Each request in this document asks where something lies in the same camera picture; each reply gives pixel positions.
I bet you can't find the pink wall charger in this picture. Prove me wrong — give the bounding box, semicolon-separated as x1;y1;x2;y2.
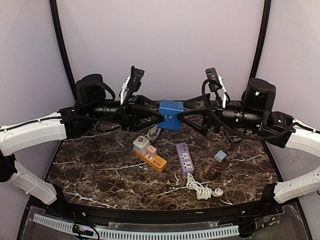
146;145;157;158

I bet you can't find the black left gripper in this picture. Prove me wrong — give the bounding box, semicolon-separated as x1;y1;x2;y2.
86;94;166;132

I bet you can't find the purple power strip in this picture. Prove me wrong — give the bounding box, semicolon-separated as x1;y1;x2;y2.
176;143;195;176

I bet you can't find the light blue wall charger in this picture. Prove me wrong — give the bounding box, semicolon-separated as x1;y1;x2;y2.
214;150;227;163

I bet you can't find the white cube socket adapter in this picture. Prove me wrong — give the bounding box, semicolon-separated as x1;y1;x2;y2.
133;135;150;155

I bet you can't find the orange power strip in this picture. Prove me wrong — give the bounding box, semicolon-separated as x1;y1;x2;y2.
134;151;167;172

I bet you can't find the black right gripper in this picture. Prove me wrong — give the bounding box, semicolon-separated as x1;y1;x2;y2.
177;93;264;137

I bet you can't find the white cord of orange strip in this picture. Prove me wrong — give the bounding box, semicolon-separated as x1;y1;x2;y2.
146;126;162;142

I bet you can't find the white cord of purple strip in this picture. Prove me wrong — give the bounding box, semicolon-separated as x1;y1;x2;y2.
186;173;225;201

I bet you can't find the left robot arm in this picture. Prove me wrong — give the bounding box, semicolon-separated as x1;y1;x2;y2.
0;67;165;218

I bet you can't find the small circuit board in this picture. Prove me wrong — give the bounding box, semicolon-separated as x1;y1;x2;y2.
72;224;94;237

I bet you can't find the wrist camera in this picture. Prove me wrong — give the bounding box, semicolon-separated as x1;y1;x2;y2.
204;66;231;108
119;65;145;105

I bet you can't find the right black frame post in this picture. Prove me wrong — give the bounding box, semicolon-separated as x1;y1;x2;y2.
249;0;272;79

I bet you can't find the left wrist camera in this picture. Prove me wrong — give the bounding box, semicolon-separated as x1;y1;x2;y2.
119;65;145;105

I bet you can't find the white slotted cable duct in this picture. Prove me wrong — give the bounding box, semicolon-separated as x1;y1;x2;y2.
32;214;240;240

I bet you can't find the black front rail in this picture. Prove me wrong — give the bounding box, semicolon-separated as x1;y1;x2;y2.
51;201;276;225

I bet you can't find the blue cube socket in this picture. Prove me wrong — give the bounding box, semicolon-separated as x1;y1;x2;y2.
157;99;184;131

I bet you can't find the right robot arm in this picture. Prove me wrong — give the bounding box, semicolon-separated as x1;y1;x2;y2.
178;77;320;157

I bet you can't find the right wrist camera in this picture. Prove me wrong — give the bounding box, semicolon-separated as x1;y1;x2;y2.
204;66;231;108

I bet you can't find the black frame post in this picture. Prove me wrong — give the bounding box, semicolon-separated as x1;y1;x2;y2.
249;0;272;79
49;0;78;100

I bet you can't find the left black frame post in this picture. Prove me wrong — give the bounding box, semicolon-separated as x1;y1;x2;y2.
49;0;78;100

